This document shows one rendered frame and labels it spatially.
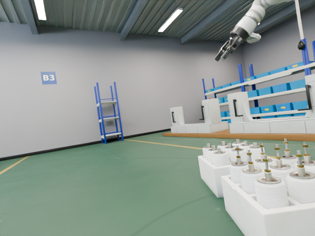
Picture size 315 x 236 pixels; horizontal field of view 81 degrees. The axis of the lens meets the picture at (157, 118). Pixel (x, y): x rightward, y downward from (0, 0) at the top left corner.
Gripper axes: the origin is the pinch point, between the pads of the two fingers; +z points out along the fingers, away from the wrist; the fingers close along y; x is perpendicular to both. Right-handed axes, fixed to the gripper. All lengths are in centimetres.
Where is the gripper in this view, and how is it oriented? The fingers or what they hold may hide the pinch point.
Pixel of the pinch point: (219, 58)
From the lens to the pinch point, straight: 91.4
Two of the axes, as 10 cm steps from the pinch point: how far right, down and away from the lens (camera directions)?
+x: 8.0, 5.9, 1.5
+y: -0.1, 2.6, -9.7
